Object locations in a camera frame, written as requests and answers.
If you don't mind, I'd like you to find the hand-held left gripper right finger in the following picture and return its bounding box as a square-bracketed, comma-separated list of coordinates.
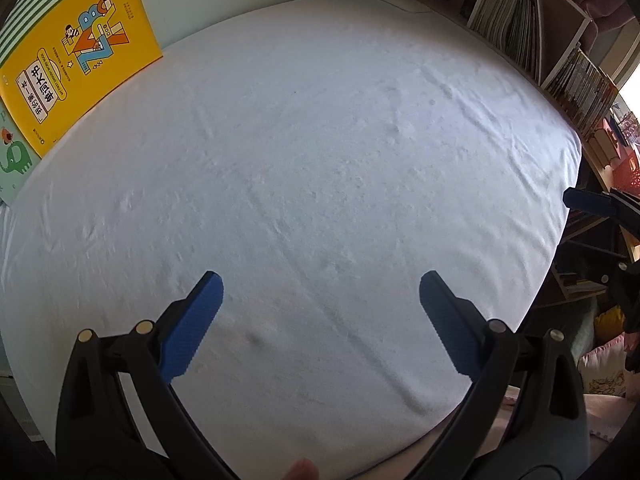
[412, 270, 588, 480]

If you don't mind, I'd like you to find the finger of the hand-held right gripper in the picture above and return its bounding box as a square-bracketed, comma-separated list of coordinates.
[562, 186, 640, 238]
[562, 240, 640, 333]

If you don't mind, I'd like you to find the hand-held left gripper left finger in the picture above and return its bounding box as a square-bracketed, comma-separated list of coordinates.
[55, 270, 238, 480]

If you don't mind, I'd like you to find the person's left hand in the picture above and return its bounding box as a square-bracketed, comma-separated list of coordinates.
[279, 457, 322, 480]

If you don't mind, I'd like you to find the yellow pillow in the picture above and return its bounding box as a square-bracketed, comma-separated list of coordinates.
[595, 305, 628, 341]

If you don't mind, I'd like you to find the pink plastic basket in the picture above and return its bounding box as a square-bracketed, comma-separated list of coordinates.
[612, 152, 640, 196]

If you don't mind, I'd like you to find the white embroidered pillow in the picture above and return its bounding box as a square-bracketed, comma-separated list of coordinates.
[577, 335, 628, 398]

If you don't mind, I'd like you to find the model ship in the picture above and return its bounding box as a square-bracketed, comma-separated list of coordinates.
[612, 102, 638, 146]

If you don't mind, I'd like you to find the wooden bookshelf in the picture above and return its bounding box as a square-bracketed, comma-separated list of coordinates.
[400, 0, 640, 311]

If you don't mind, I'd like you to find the row of thin books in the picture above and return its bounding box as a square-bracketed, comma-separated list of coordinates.
[470, 0, 545, 83]

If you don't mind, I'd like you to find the white tablecloth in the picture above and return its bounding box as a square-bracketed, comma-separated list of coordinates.
[0, 0, 583, 478]

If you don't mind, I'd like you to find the green elephant book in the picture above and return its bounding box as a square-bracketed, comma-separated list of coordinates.
[0, 105, 43, 206]

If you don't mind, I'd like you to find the yellow picture book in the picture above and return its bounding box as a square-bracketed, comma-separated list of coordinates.
[0, 0, 163, 158]

